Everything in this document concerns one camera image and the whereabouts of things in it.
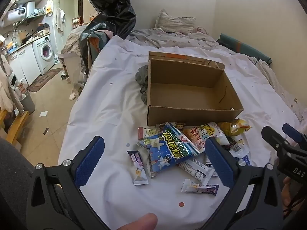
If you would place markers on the white washing machine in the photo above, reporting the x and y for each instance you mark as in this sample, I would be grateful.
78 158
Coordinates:
44 52

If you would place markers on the white printed bedsheet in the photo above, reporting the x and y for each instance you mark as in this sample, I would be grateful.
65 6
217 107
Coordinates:
115 95

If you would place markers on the white water heater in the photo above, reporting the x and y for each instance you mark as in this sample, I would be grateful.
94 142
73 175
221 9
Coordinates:
21 10

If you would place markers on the clear plastic packet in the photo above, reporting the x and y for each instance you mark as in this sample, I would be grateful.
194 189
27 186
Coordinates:
237 149

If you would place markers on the teal orange bag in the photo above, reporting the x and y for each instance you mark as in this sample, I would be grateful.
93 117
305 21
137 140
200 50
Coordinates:
96 45

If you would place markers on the purple white snack bar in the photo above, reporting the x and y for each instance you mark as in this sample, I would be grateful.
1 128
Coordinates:
136 167
201 188

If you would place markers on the brown cardboard box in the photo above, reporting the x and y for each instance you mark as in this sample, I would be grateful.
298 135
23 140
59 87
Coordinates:
187 93

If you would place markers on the dark grey cloth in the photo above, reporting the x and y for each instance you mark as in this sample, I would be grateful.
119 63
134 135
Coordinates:
142 76

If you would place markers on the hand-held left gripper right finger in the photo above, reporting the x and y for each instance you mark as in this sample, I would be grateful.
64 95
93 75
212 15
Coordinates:
219 163

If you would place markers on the beige pillow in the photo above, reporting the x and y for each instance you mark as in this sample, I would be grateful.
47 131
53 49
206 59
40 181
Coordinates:
175 22

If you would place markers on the pink garment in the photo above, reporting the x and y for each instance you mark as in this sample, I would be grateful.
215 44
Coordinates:
4 88

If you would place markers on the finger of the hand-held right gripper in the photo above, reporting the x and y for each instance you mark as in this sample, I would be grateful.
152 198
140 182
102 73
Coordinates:
295 135
273 137

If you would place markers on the floral duvet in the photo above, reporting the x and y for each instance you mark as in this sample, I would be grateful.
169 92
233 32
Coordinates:
168 38

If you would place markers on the grey trash bin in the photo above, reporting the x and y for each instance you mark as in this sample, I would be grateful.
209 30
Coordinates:
28 103

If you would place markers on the green cushion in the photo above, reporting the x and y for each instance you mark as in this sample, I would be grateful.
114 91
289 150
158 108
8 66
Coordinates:
242 46

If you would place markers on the white slippers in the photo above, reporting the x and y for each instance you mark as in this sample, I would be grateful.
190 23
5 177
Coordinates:
73 95

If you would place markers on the person's left hand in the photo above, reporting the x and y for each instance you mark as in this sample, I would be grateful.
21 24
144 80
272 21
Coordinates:
139 222

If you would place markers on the blue snack bag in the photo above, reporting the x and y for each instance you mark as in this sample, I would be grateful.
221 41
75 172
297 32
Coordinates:
172 151

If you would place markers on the white kitchen cabinet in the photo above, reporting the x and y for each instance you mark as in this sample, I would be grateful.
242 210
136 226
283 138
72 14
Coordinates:
24 62

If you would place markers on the person's right hand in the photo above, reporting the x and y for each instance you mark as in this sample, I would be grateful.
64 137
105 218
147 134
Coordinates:
290 194

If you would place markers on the brown patterned rug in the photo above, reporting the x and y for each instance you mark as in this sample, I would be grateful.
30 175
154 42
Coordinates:
43 79

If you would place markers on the white hanging towel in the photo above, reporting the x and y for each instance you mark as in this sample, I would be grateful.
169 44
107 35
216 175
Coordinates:
60 16

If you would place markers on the yellow snack bag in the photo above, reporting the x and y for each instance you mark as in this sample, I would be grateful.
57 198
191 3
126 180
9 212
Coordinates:
231 128

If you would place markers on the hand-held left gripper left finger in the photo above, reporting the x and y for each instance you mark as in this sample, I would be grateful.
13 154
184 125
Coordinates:
90 163

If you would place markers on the floral cloth pile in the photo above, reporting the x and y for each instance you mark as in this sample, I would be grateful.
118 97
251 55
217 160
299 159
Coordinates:
72 40

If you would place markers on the black plastic bag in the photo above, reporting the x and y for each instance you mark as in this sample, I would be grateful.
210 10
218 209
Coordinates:
112 9

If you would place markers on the brown nut packet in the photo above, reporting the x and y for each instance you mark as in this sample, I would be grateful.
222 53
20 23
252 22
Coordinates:
177 124

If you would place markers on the red white coffee sachet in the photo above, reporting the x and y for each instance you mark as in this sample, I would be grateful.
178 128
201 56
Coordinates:
195 170
146 131

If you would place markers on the white orange snack bag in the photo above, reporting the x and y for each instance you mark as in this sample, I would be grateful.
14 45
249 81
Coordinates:
199 136

